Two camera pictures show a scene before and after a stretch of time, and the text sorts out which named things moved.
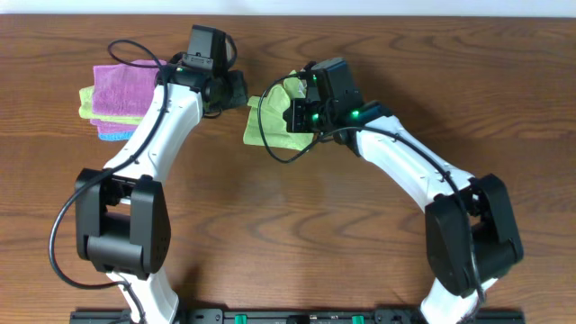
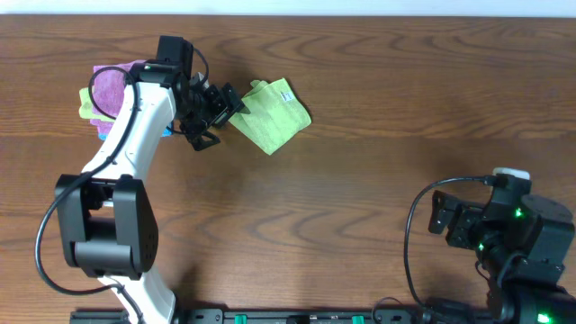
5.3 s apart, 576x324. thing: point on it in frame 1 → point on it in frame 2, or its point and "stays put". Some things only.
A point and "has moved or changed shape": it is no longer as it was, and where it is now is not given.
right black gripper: [293, 116] → [466, 216]
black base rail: [293, 317] stays put
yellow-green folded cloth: [86, 112] stays put
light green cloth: [267, 125] has moved or changed shape
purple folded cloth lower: [113, 127] stays put
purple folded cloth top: [121, 90] stays put
